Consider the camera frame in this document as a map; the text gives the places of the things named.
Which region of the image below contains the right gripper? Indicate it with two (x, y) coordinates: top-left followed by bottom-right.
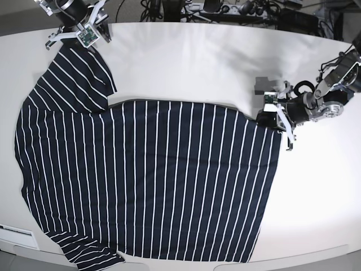
(45, 0), (112, 50)

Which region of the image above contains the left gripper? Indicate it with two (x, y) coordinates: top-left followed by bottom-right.
(254, 77), (296, 151)

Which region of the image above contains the navy white striped T-shirt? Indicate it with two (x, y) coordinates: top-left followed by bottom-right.
(15, 46), (282, 270)

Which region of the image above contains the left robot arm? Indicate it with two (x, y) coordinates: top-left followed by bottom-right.
(256, 35), (360, 151)

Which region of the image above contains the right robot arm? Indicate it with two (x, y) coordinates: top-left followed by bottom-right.
(37, 0), (112, 50)

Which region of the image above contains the black electronics box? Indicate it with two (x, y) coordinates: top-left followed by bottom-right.
(277, 8), (319, 33)

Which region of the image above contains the white power strip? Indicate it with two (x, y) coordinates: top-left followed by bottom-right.
(184, 1), (267, 19)

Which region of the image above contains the white paper label sheet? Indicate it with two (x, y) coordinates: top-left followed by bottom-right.
(0, 224), (39, 250)

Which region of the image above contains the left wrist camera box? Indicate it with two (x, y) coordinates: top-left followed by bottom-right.
(263, 91), (278, 104)

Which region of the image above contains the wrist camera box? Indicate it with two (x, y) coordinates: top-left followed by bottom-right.
(263, 91), (278, 104)
(76, 24), (100, 48)

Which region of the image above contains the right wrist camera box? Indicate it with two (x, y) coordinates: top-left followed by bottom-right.
(76, 24), (100, 48)

